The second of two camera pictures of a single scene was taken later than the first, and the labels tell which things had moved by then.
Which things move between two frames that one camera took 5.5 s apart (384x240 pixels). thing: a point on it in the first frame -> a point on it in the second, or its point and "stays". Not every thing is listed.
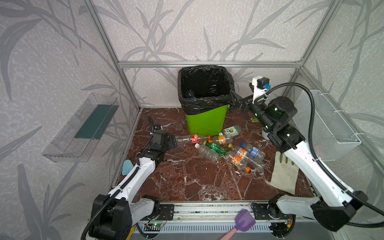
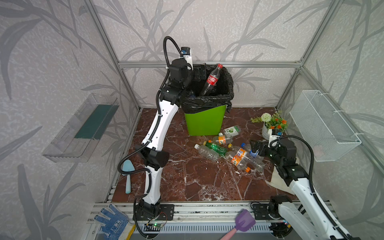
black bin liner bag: [202, 88] stays
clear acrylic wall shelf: [73, 142] stays
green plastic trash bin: [209, 123] stays
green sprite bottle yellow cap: [220, 150] stays
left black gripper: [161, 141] -> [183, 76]
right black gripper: [247, 103] -> [261, 148]
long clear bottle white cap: [208, 153] stays
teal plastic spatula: [127, 164] stays
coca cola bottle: [195, 138] -> [211, 81]
